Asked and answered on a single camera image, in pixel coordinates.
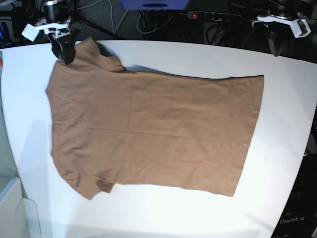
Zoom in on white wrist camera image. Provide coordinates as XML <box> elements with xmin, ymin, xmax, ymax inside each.
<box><xmin>290</xmin><ymin>18</ymin><xmax>311</xmax><ymax>38</ymax></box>
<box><xmin>21</xmin><ymin>23</ymin><xmax>40</xmax><ymax>42</ymax></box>

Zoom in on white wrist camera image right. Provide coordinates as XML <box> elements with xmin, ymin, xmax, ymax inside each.
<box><xmin>290</xmin><ymin>18</ymin><xmax>311</xmax><ymax>38</ymax></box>

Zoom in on black power strip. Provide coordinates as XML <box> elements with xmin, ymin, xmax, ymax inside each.
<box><xmin>185</xmin><ymin>11</ymin><xmax>242</xmax><ymax>23</ymax></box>

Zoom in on white bin at left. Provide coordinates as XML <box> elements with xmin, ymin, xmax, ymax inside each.
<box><xmin>0</xmin><ymin>177</ymin><xmax>42</xmax><ymax>238</ymax></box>

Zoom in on brown T-shirt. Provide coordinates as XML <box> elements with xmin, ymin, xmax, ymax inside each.
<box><xmin>46</xmin><ymin>39</ymin><xmax>264</xmax><ymax>199</ymax></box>

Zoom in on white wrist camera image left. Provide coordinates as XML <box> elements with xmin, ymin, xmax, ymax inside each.
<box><xmin>21</xmin><ymin>23</ymin><xmax>40</xmax><ymax>42</ymax></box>

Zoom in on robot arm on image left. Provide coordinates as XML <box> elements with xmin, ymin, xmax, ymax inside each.
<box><xmin>41</xmin><ymin>0</ymin><xmax>80</xmax><ymax>65</ymax></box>

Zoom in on black tripod stand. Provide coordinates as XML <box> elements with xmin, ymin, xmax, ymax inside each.
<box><xmin>0</xmin><ymin>0</ymin><xmax>122</xmax><ymax>40</ymax></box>

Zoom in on black OpenArm base box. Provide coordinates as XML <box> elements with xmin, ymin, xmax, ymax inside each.
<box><xmin>272</xmin><ymin>154</ymin><xmax>317</xmax><ymax>238</ymax></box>

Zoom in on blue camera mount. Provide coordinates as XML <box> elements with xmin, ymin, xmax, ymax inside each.
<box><xmin>120</xmin><ymin>0</ymin><xmax>190</xmax><ymax>10</ymax></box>

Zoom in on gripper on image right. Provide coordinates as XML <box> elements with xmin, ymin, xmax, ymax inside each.
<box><xmin>252</xmin><ymin>15</ymin><xmax>297</xmax><ymax>56</ymax></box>

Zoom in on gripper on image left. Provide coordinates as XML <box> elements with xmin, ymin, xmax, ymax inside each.
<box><xmin>37</xmin><ymin>22</ymin><xmax>80</xmax><ymax>65</ymax></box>

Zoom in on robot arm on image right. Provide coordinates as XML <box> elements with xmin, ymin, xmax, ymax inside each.
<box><xmin>251</xmin><ymin>0</ymin><xmax>312</xmax><ymax>58</ymax></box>

